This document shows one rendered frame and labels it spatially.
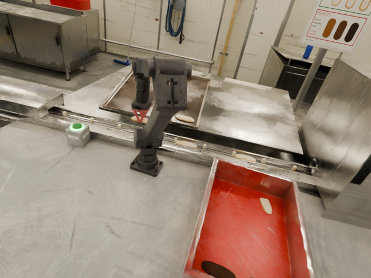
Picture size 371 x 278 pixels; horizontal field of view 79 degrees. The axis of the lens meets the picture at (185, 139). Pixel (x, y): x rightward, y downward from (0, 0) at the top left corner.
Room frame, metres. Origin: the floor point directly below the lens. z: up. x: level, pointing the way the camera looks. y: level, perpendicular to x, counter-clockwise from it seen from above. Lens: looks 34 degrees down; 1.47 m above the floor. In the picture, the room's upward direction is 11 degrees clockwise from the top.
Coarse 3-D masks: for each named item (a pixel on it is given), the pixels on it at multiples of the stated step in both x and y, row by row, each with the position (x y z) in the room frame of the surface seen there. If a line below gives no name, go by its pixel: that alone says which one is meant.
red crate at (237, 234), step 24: (216, 192) 0.63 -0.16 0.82; (240, 192) 0.65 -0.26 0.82; (216, 216) 0.51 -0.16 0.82; (240, 216) 0.53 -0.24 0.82; (264, 216) 0.55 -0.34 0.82; (216, 240) 0.42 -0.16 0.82; (240, 240) 0.44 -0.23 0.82; (264, 240) 0.45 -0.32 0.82; (240, 264) 0.36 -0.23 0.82; (264, 264) 0.37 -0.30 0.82; (288, 264) 0.39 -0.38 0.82
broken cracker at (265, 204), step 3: (261, 198) 0.63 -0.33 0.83; (261, 201) 0.61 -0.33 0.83; (264, 201) 0.61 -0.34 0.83; (267, 201) 0.62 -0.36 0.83; (261, 204) 0.60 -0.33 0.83; (264, 204) 0.60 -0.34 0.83; (267, 204) 0.60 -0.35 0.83; (270, 204) 0.61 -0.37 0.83; (264, 207) 0.59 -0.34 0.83; (267, 207) 0.59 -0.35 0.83; (270, 207) 0.59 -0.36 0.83; (264, 210) 0.58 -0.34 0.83; (267, 210) 0.58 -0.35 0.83; (270, 210) 0.58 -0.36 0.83; (270, 213) 0.57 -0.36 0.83
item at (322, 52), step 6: (318, 54) 1.59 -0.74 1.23; (324, 54) 1.58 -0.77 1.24; (318, 60) 1.58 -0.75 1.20; (312, 66) 1.59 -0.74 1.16; (318, 66) 1.58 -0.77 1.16; (312, 72) 1.58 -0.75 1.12; (306, 78) 1.59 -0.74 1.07; (312, 78) 1.58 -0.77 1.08; (306, 84) 1.58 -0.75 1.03; (300, 90) 1.59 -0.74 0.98; (306, 90) 1.58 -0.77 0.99; (300, 96) 1.58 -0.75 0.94; (294, 102) 1.61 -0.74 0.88; (300, 102) 1.58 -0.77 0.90; (294, 108) 1.58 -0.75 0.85
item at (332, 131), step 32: (352, 64) 1.03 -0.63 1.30; (320, 96) 1.08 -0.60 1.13; (352, 96) 0.85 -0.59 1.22; (320, 128) 0.93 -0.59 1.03; (352, 128) 0.75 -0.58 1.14; (320, 160) 0.80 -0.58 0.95; (352, 160) 0.65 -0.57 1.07; (320, 192) 0.69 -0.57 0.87; (352, 192) 0.60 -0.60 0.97; (352, 224) 0.59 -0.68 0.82
